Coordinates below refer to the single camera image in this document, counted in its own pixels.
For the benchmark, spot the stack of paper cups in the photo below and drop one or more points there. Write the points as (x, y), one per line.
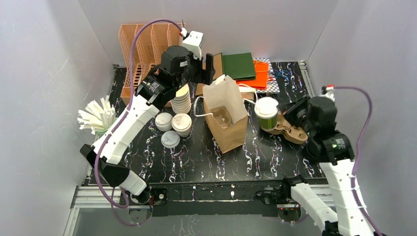
(182, 101)

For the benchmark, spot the orange paper bag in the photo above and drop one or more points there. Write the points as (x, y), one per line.
(262, 76)

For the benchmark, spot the white wrapped straws bundle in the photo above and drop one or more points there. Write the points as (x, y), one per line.
(97, 117)

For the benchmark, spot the single white lid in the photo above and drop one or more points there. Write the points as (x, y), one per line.
(181, 121)
(266, 107)

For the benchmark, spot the pink desk file organizer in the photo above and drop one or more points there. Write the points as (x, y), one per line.
(150, 45)

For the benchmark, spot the loose white lid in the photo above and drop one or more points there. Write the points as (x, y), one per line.
(170, 139)

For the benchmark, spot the dark green paper bag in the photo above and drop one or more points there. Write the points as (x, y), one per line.
(237, 66)

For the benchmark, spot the cardboard two-cup carrier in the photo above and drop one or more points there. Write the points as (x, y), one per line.
(290, 133)

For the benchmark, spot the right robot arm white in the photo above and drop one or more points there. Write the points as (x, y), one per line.
(333, 152)

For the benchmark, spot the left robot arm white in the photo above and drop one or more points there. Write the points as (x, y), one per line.
(105, 154)

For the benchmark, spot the green paper cup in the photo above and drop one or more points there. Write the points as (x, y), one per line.
(268, 123)

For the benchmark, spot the stack of white lids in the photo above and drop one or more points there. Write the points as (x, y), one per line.
(163, 121)

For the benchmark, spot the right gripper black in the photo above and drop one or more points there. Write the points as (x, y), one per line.
(296, 112)

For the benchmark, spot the single paper cup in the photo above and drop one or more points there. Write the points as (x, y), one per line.
(183, 133)

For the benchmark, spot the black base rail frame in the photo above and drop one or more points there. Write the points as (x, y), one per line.
(269, 198)

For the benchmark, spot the tan paper bag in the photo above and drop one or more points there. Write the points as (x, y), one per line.
(222, 106)

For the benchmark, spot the brown kraft paper bag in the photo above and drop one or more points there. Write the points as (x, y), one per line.
(245, 92)

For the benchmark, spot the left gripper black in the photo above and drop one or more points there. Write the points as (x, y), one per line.
(202, 71)

